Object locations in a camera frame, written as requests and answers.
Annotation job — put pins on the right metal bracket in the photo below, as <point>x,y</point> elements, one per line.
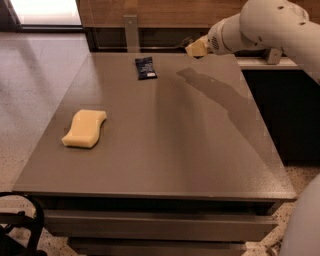
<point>272,56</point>

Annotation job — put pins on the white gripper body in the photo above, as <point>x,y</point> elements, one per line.
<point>213,42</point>

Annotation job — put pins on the grey drawer cabinet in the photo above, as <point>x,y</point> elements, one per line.
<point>184,165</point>

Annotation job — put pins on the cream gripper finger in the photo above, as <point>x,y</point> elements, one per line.
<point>199,48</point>

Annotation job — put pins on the black chair frame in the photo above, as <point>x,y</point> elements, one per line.
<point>11,247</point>

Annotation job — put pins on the left metal bracket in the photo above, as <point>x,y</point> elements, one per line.
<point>131,33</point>

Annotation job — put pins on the blue rxbar blueberry wrapper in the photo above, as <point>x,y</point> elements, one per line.
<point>145,68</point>

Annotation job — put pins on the yellow sponge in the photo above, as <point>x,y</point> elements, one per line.
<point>85,129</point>

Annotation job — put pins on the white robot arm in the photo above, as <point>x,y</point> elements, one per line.
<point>284,26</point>

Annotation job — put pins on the metal bracket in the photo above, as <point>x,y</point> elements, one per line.
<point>272,56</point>
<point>131,33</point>

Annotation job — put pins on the black rxbar chocolate wrapper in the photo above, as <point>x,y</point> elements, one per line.
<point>186,42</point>

